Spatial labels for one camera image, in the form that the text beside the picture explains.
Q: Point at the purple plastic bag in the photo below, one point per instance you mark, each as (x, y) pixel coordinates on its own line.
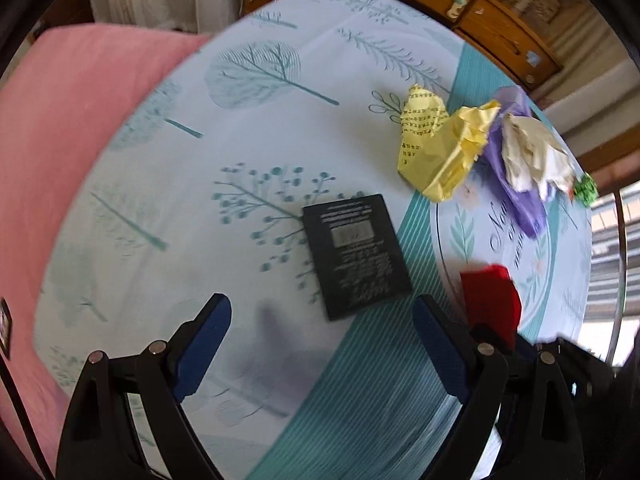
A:
(520, 205)

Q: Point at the pink blanket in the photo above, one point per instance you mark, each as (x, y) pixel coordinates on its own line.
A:
(60, 135)

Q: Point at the green white drawer hook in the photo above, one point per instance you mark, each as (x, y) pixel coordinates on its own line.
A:
(457, 8)

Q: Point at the white crumpled paper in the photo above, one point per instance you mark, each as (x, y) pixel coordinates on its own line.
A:
(530, 155)

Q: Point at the green paper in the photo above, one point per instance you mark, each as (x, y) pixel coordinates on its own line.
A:
(585, 190)

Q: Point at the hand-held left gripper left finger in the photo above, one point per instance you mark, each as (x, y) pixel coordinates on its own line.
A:
(205, 345)

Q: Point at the red paper with gold print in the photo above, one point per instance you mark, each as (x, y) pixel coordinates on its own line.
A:
(490, 300)

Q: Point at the black printed card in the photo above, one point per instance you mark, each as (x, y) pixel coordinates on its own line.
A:
(355, 255)

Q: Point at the light wooden box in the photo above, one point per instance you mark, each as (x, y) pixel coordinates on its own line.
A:
(532, 2)

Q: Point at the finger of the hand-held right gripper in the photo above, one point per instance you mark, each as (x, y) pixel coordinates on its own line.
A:
(585, 365)

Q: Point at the blue sticker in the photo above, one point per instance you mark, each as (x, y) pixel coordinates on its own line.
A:
(535, 57)

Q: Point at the yellow crumpled paper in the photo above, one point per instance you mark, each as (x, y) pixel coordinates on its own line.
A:
(435, 150)

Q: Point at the tree print blue tablecloth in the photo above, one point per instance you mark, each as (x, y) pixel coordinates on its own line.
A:
(240, 170)

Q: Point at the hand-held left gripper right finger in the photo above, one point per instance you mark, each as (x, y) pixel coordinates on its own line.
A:
(440, 350)

